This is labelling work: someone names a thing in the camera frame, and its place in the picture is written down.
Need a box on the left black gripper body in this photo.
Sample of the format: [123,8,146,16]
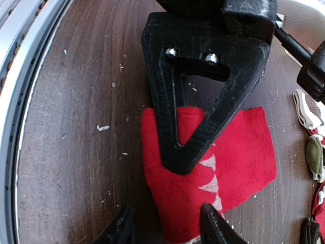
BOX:
[158,0,277,44]

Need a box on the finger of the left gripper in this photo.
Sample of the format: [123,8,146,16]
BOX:
[142,12,270,175]

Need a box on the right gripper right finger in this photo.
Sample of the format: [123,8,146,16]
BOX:
[200,203,247,244]

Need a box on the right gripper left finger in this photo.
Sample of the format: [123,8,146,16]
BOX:
[92,205,135,244]

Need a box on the red and beige sock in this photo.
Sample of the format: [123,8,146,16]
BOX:
[142,107,277,243]

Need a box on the red white striped sock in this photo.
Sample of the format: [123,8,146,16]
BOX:
[307,128,325,239]

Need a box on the beige brown sock pile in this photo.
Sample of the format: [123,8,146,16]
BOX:
[292,89,324,130]

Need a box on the left black cable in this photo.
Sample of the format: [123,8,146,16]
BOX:
[274,26,313,64]

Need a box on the metal base rail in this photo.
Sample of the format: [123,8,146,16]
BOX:
[1,1,72,243]

